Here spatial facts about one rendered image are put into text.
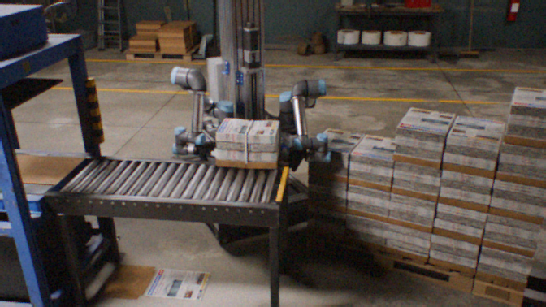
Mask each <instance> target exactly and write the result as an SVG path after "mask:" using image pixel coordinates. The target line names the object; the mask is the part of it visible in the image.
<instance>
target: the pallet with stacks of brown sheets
mask: <svg viewBox="0 0 546 307"><path fill-rule="evenodd" d="M136 33H138V36H137V35H135V36H134V37H132V38H131V39H129V41H130V50H129V51H127V52H126V55H127V60H140V61H174V62H192V61H193V56H192V54H196V53H197V52H198V50H199V49H200V47H201V43H198V37H197V31H196V22H178V21H171V22H170V23H169V24H167V22H166V21H152V20H143V21H141V22H139V23H136ZM197 43H198V44H197ZM139 54H154V58H137V55H139ZM164 54H182V55H183V57H184V59H166V58H164Z"/></svg>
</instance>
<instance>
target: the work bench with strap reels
mask: <svg viewBox="0 0 546 307"><path fill-rule="evenodd" d="M365 5H366V4H359V3H354V5H352V6H348V5H341V3H336V41H334V52H333V54H334V60H332V61H333V62H338V60H337V54H338V52H337V50H406V51H426V52H427V54H426V55H431V51H433V57H432V63H433V64H436V50H437V43H439V36H440V24H441V16H442V12H444V10H443V9H442V8H440V9H433V5H439V4H431V0H405V4H389V5H395V6H397V7H394V8H393V7H392V8H387V7H386V6H382V5H376V4H372V7H373V9H370V15H431V28H430V32H418V31H416V32H409V33H407V32H402V31H401V32H400V31H389V32H385V33H384V40H380V32H379V31H373V30H368V31H363V32H362V39H361V40H360V39H359V37H360V31H357V30H351V29H343V30H339V31H338V29H339V15H368V10H369V9H364V8H363V7H364V6H365ZM340 6H345V7H341V8H339V7H340ZM435 15H438V23H437V30H436V31H435V43H434V44H433V43H432V42H431V41H432V33H433V26H434V19H435ZM407 37H408V40H407Z"/></svg>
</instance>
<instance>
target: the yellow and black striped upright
mask: <svg viewBox="0 0 546 307"><path fill-rule="evenodd" d="M84 82H85V88H86V93H87V99H88V104H89V109H90V114H91V119H92V125H93V134H94V140H95V143H100V144H102V143H103V142H104V141H105V139H104V131H103V126H102V117H101V111H100V105H98V95H97V90H96V84H95V79H94V78H86V79H84Z"/></svg>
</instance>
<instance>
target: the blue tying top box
mask: <svg viewBox="0 0 546 307"><path fill-rule="evenodd" d="M42 12H43V6H42V5H0V58H3V57H5V56H8V54H12V53H14V52H16V51H20V50H23V49H26V48H28V47H31V46H34V45H37V44H40V43H42V42H45V41H46V40H49V38H48V33H47V27H46V19H45V15H44V14H43V15H41V13H42Z"/></svg>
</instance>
